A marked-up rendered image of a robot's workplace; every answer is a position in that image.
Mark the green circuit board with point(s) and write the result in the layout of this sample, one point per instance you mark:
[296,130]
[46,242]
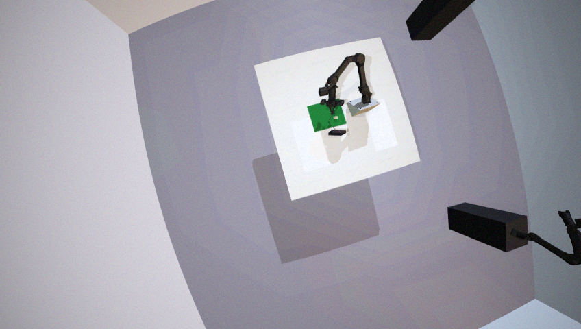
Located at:
[322,119]

